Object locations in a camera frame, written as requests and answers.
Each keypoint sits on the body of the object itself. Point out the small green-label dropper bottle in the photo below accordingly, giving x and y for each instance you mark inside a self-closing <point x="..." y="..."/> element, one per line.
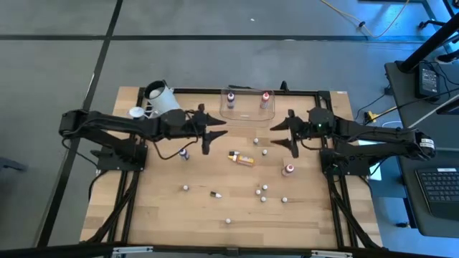
<point x="214" y="194"/>

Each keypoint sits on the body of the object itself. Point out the black keyboard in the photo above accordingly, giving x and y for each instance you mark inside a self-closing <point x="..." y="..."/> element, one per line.
<point x="441" y="186"/>

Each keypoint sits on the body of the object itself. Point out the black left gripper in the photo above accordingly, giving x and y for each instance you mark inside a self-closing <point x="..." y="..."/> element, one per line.
<point x="177" y="123"/>

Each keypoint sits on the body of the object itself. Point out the blue food colouring bottle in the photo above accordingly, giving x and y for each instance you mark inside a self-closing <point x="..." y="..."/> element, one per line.
<point x="184" y="154"/>

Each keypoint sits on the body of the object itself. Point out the pink food colouring bottle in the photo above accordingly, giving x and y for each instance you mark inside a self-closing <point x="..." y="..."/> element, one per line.
<point x="288" y="169"/>

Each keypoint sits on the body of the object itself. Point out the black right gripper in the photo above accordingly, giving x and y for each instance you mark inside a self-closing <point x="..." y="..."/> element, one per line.
<point x="317" y="123"/>

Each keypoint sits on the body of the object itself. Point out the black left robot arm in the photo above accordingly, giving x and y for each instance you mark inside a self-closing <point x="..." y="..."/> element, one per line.
<point x="107" y="123"/>

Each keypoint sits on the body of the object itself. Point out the black aluminium table frame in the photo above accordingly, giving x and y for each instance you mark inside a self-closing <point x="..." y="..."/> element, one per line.
<point x="127" y="215"/>

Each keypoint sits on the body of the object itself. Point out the dark grey side desk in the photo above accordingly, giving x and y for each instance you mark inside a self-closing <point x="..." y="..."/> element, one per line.
<point x="409" y="186"/>

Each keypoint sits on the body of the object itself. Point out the black gantry crossbar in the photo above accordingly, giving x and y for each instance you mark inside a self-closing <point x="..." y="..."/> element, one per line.
<point x="71" y="251"/>

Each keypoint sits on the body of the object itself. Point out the purple food colouring bottle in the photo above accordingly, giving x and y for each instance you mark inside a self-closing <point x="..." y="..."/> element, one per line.
<point x="230" y="102"/>

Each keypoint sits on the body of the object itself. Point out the black power adapter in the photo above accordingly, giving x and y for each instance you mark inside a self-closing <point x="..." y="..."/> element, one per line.
<point x="427" y="80"/>

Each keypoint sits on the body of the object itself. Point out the thick black diagonal pole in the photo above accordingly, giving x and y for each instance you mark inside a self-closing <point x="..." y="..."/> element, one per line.
<point x="426" y="44"/>

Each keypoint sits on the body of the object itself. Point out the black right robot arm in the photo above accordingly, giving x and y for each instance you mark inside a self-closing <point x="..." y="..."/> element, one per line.
<point x="376" y="134"/>

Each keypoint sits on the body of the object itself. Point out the red food colouring bottle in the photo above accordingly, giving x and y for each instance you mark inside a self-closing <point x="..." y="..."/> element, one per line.
<point x="264" y="102"/>

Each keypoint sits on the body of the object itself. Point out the black frame bracket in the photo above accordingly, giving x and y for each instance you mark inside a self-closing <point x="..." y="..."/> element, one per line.
<point x="284" y="86"/>

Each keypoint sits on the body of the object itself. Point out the orange food colouring bottle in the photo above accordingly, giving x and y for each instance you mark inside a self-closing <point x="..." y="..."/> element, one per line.
<point x="245" y="161"/>

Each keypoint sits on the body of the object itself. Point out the clear plastic container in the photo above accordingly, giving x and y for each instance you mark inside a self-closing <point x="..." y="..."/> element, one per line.
<point x="247" y="113"/>

